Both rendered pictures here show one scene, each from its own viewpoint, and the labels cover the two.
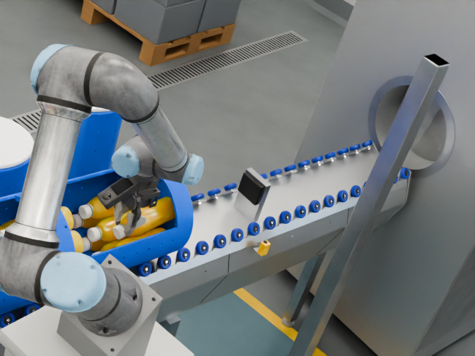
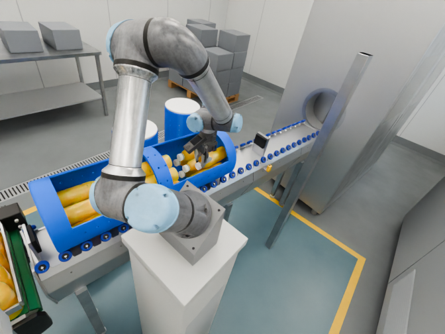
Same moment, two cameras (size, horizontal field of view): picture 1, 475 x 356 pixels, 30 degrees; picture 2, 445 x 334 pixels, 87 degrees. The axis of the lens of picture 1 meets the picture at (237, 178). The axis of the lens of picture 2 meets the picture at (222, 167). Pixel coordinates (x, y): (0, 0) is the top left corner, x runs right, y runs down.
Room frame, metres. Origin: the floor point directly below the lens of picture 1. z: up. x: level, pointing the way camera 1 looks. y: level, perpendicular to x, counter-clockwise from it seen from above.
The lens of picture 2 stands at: (0.96, 0.07, 1.88)
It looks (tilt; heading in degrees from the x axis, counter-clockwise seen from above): 38 degrees down; 4
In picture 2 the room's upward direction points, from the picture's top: 12 degrees clockwise
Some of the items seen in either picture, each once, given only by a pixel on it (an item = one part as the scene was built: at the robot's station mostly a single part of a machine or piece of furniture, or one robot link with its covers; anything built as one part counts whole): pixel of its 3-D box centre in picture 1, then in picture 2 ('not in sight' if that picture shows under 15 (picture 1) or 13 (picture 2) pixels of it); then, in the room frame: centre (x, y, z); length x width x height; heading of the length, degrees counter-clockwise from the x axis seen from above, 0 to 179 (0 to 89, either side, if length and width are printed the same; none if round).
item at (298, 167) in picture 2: not in sight; (290, 183); (2.93, -0.54, 0.31); 0.06 x 0.06 x 0.63; 53
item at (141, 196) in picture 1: (140, 186); (206, 140); (1.93, 0.24, 1.25); 0.09 x 0.08 x 0.12; 143
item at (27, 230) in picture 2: not in sight; (34, 242); (1.35, 0.74, 0.99); 0.10 x 0.02 x 0.12; 53
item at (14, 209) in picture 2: not in sight; (12, 219); (1.44, 0.93, 0.95); 0.10 x 0.07 x 0.10; 53
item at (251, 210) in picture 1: (250, 196); (259, 144); (2.41, -0.06, 1.00); 0.10 x 0.04 x 0.15; 53
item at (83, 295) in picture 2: not in sight; (92, 313); (1.36, 0.65, 0.31); 0.06 x 0.06 x 0.63; 53
